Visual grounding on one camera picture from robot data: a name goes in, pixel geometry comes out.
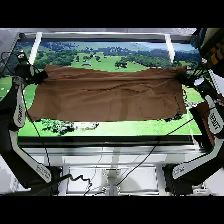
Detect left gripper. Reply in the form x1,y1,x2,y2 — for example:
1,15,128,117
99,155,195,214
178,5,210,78
27,67,50,85

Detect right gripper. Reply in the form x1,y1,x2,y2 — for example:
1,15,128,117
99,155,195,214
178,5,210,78
177,71,195,88

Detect brown pants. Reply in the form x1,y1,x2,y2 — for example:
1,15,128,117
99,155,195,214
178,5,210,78
27,64,189,123

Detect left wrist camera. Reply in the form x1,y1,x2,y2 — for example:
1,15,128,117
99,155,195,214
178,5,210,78
14,51,32,68

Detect black cable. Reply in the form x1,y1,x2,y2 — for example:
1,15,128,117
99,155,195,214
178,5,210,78
115,114,205,187
21,95,52,167
33,173,93,196

